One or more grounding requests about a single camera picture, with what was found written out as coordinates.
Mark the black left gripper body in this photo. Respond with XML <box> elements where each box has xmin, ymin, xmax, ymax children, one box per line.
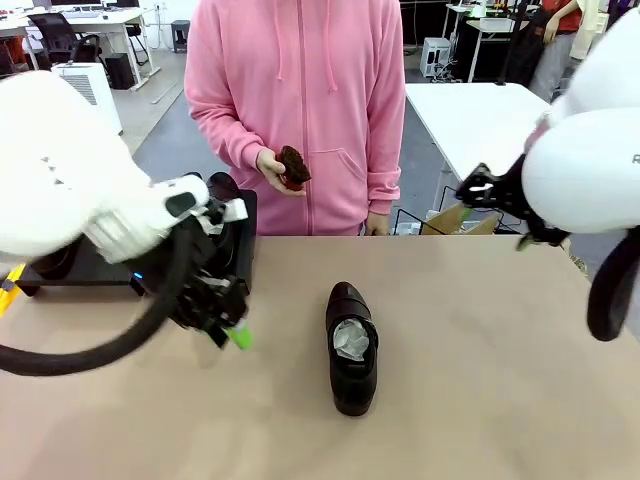
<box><xmin>130</xmin><ymin>249</ymin><xmax>250</xmax><ymax>335</ymax></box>

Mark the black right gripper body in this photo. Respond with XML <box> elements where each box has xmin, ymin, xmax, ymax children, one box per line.
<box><xmin>492</xmin><ymin>159</ymin><xmax>571</xmax><ymax>246</ymax></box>

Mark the brown shoe brush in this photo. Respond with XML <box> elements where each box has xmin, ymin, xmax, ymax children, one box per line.
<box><xmin>274</xmin><ymin>144</ymin><xmax>312</xmax><ymax>194</ymax></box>

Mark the person right forearm pink sleeve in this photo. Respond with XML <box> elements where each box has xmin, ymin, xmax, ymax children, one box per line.
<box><xmin>184</xmin><ymin>84</ymin><xmax>271</xmax><ymax>174</ymax></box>

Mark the person left forearm pink sleeve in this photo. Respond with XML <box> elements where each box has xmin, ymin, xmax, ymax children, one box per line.
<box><xmin>367</xmin><ymin>149</ymin><xmax>406</xmax><ymax>216</ymax></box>

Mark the black metal shoe stand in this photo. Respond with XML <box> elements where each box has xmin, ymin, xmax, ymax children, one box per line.
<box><xmin>130</xmin><ymin>188</ymin><xmax>258</xmax><ymax>296</ymax></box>
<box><xmin>17</xmin><ymin>249</ymin><xmax>141</xmax><ymax>299</ymax></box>

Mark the person right hand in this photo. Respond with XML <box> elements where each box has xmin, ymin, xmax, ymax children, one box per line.
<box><xmin>255</xmin><ymin>148</ymin><xmax>306</xmax><ymax>197</ymax></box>

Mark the brown cardboard box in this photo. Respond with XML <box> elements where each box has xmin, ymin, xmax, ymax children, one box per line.
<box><xmin>423</xmin><ymin>202</ymin><xmax>506</xmax><ymax>236</ymax></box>

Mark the large white table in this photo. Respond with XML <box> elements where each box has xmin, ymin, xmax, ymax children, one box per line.
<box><xmin>405</xmin><ymin>82</ymin><xmax>554</xmax><ymax>211</ymax></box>

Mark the white computer tower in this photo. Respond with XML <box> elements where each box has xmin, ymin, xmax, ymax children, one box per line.
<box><xmin>419</xmin><ymin>37</ymin><xmax>454</xmax><ymax>80</ymax></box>

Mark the person torso pink hoodie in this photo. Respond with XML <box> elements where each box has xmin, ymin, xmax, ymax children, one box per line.
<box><xmin>183</xmin><ymin>0</ymin><xmax>407</xmax><ymax>236</ymax></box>

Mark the white air purifier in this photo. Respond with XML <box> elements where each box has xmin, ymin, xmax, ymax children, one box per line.
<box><xmin>51</xmin><ymin>62</ymin><xmax>124</xmax><ymax>136</ymax></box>

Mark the black computer tower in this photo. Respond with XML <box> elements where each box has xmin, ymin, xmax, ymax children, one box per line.
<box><xmin>104</xmin><ymin>52</ymin><xmax>136</xmax><ymax>90</ymax></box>

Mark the small black stool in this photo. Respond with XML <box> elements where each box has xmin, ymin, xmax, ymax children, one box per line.
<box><xmin>170</xmin><ymin>19</ymin><xmax>191</xmax><ymax>54</ymax></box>

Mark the white office desk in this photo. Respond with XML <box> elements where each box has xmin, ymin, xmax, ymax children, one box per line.
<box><xmin>0</xmin><ymin>7</ymin><xmax>161</xmax><ymax>91</ymax></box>

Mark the black office chair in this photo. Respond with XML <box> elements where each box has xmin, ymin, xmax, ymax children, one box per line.
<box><xmin>27</xmin><ymin>12</ymin><xmax>109</xmax><ymax>76</ymax></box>

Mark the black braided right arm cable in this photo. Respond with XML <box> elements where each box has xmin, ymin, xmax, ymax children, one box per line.
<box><xmin>586</xmin><ymin>230</ymin><xmax>640</xmax><ymax>343</ymax></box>

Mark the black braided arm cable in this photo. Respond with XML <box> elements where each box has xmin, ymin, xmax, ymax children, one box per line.
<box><xmin>586</xmin><ymin>230</ymin><xmax>640</xmax><ymax>343</ymax></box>
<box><xmin>0</xmin><ymin>219</ymin><xmax>194</xmax><ymax>377</ymax></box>

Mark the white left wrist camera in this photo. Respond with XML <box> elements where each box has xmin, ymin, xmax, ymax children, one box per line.
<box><xmin>202</xmin><ymin>198</ymin><xmax>250</xmax><ymax>236</ymax></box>

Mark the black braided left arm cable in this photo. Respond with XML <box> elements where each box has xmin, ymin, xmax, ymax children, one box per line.
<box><xmin>0</xmin><ymin>219</ymin><xmax>194</xmax><ymax>377</ymax></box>

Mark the background table white frame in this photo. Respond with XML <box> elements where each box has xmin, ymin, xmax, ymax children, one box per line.
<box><xmin>444</xmin><ymin>2</ymin><xmax>531</xmax><ymax>84</ymax></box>

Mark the yellow fabric strap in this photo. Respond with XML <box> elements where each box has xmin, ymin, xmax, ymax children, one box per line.
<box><xmin>0</xmin><ymin>264</ymin><xmax>26</xmax><ymax>319</ymax></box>

